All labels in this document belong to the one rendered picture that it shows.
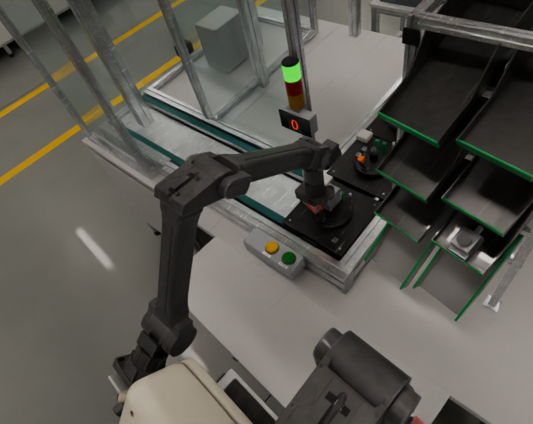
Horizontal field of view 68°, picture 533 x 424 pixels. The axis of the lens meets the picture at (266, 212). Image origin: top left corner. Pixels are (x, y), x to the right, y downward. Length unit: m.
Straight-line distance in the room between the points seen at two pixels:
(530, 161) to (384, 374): 0.45
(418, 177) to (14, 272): 2.82
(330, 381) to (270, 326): 0.87
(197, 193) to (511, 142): 0.52
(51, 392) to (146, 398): 1.91
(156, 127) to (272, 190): 0.73
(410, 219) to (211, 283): 0.71
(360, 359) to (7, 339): 2.69
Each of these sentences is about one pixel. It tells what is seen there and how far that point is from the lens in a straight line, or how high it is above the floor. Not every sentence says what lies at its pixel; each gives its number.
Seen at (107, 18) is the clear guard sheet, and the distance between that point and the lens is 2.13.
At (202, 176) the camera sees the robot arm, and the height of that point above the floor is 1.57.
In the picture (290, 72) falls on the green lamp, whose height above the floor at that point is 1.39.
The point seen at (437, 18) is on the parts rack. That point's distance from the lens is 0.80.
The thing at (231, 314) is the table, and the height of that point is 0.86.
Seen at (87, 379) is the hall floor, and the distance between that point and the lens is 2.54.
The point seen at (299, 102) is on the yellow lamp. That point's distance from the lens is 1.24.
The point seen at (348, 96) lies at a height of 0.86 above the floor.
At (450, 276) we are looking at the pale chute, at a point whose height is 1.04.
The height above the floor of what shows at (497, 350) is 0.86.
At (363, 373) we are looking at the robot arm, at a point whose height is 1.63.
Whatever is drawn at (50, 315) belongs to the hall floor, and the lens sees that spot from 2.87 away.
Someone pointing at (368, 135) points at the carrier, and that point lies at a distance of 1.54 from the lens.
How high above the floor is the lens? 2.05
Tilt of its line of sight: 52 degrees down
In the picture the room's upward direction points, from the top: 18 degrees counter-clockwise
